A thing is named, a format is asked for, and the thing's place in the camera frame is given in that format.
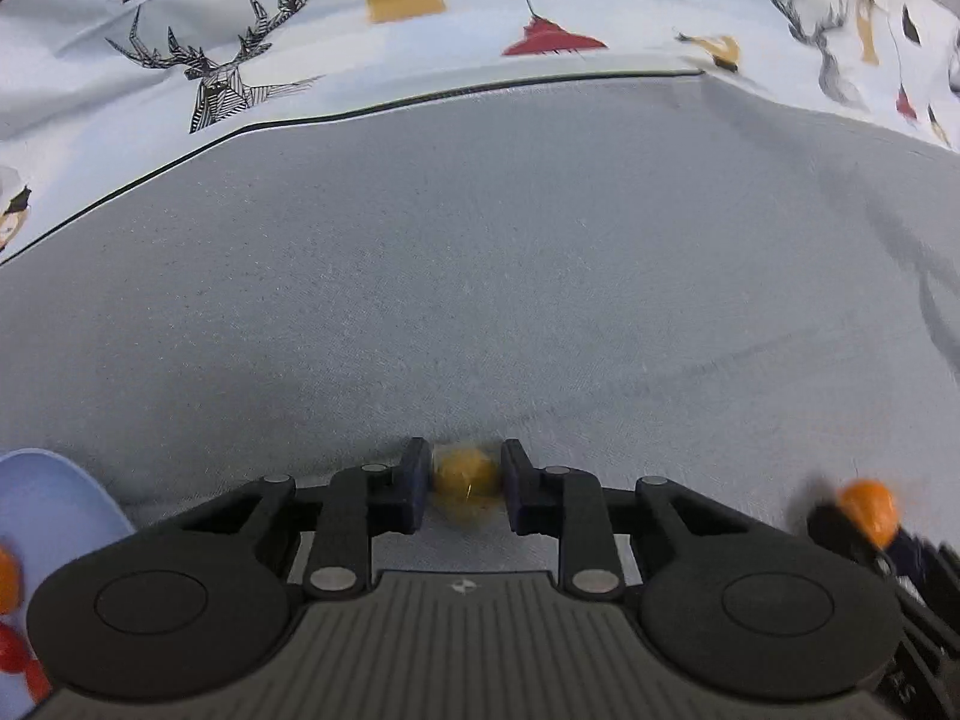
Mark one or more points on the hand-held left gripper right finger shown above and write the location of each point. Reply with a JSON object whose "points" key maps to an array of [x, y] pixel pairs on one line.
{"points": [[514, 486]]}

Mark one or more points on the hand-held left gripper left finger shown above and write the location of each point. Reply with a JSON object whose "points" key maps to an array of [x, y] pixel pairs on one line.
{"points": [[415, 486]]}

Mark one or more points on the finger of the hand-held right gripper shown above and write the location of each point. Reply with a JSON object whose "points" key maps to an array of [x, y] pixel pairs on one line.
{"points": [[834, 531], [911, 551]]}

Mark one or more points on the small orange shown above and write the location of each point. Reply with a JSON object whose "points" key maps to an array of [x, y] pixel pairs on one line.
{"points": [[868, 510], [6, 577]]}

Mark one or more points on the yellow-brown longan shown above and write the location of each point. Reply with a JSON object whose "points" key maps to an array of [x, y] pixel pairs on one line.
{"points": [[465, 474]]}

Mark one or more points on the light blue plate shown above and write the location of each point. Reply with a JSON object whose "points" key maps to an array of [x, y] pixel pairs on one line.
{"points": [[52, 510]]}

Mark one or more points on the grey tablecloth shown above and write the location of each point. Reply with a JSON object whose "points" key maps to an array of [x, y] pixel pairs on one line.
{"points": [[480, 277]]}

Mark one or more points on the deer and lamp printed cloth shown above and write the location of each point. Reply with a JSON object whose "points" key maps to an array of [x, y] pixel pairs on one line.
{"points": [[225, 37]]}

